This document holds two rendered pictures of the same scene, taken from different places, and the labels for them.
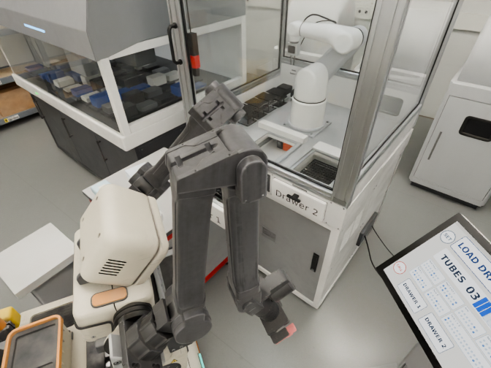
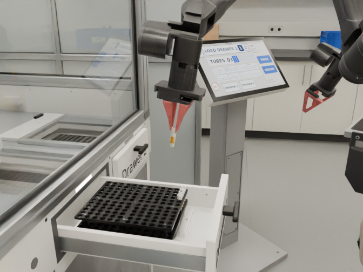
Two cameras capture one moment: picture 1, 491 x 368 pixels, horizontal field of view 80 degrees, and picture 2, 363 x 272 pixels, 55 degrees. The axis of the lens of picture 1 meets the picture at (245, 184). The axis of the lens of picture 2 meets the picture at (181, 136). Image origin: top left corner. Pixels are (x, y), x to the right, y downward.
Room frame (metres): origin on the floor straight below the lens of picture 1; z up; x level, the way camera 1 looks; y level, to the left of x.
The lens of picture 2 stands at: (1.40, 0.76, 1.33)
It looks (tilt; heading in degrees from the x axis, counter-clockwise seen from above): 20 degrees down; 241
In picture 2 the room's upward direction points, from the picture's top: straight up
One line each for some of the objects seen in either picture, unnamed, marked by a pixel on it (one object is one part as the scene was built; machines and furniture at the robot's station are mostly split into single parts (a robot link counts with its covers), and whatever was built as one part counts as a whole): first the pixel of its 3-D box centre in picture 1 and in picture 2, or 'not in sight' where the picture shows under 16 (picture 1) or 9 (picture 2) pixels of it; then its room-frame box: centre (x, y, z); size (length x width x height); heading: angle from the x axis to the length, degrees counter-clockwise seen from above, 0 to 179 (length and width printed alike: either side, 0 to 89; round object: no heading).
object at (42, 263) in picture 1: (68, 298); not in sight; (0.83, 0.95, 0.38); 0.30 x 0.30 x 0.76; 53
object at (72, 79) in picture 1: (115, 50); not in sight; (2.62, 1.07, 1.13); 1.78 x 1.14 x 0.45; 49
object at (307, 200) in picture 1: (297, 198); (132, 156); (1.04, -0.25, 0.87); 0.29 x 0.02 x 0.11; 49
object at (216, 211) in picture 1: (203, 206); (218, 222); (1.00, 0.20, 0.87); 0.29 x 0.02 x 0.11; 49
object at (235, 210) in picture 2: not in sight; (230, 211); (0.98, 0.22, 0.91); 0.07 x 0.04 x 0.01; 49
